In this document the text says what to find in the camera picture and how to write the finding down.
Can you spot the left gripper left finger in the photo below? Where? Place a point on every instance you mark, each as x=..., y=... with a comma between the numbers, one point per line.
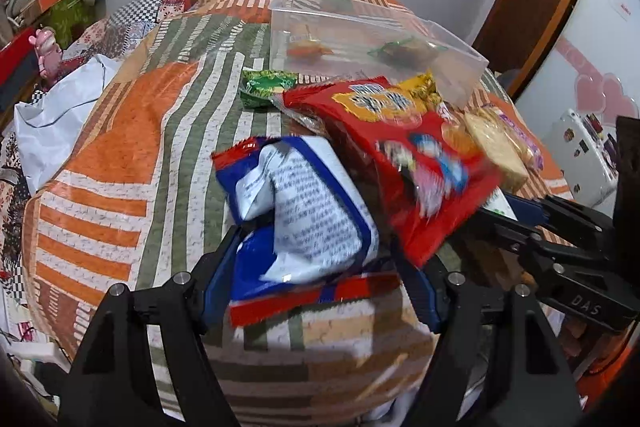
x=111, y=382

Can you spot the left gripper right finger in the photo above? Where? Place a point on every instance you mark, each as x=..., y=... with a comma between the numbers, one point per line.
x=497, y=361

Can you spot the cracker block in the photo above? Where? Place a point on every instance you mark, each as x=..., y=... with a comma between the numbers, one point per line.
x=499, y=149

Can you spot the red snack bag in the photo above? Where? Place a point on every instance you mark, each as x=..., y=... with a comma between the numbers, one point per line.
x=431, y=176

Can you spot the blue white snack bag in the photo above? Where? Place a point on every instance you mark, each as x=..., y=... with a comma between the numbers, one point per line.
x=309, y=237

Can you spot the white appliance with stickers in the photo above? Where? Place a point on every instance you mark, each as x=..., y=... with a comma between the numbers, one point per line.
x=581, y=157

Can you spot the purple wrapped snack bar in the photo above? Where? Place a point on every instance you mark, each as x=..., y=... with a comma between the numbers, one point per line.
x=524, y=145

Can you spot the patchwork striped quilt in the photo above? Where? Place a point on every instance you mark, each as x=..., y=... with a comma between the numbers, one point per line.
x=135, y=200

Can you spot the yellow snack packet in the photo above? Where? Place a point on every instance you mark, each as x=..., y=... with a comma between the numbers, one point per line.
x=423, y=87

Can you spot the white plastic bag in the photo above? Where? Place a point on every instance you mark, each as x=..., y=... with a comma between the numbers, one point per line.
x=47, y=131

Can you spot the green candy packet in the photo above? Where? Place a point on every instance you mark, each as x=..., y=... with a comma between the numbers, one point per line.
x=257, y=87

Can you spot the pink plush toy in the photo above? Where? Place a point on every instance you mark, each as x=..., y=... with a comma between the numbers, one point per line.
x=48, y=52

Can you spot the clear plastic storage bin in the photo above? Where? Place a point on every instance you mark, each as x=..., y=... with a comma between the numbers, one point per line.
x=370, y=40

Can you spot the red box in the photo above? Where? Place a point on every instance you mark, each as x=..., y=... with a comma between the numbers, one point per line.
x=14, y=53

